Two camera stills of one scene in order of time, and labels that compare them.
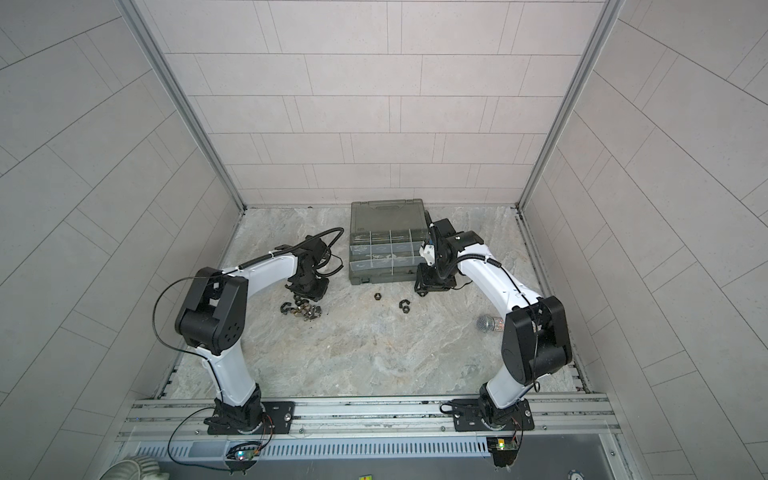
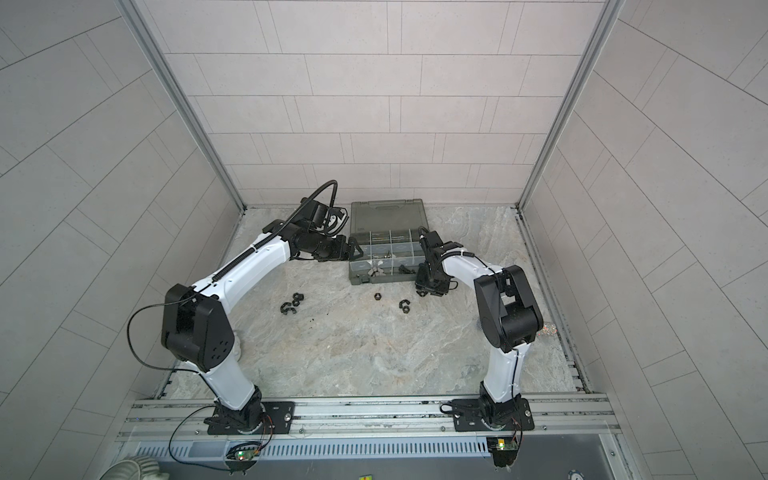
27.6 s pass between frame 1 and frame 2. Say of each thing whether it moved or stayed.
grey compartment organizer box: stayed
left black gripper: moved
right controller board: stayed
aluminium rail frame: stayed
